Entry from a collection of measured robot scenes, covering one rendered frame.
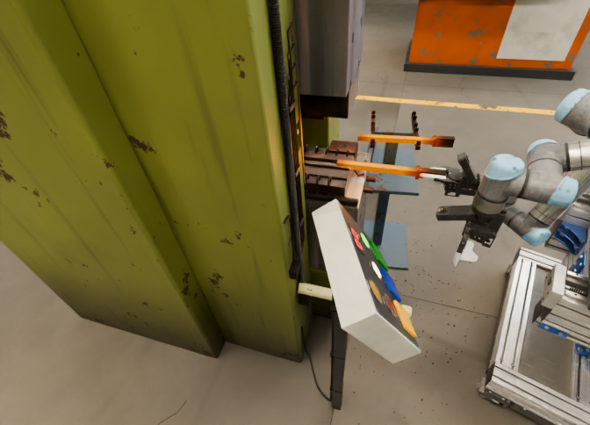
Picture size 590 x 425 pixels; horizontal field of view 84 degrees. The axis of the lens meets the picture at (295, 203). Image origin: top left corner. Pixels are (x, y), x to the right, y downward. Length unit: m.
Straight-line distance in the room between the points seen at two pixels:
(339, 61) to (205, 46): 0.37
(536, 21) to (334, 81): 4.06
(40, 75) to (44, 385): 1.79
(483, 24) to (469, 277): 3.26
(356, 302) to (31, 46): 0.86
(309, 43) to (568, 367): 1.73
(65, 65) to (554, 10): 4.64
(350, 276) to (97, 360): 1.79
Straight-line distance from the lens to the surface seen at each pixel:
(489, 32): 4.87
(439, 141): 1.70
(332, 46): 0.96
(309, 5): 0.95
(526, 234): 1.39
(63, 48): 0.96
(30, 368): 2.51
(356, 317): 0.70
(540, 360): 1.97
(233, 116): 0.82
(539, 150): 1.09
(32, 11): 0.93
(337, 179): 1.30
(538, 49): 5.03
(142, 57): 0.88
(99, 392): 2.21
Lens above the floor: 1.80
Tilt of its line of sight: 43 degrees down
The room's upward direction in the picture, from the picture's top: 6 degrees counter-clockwise
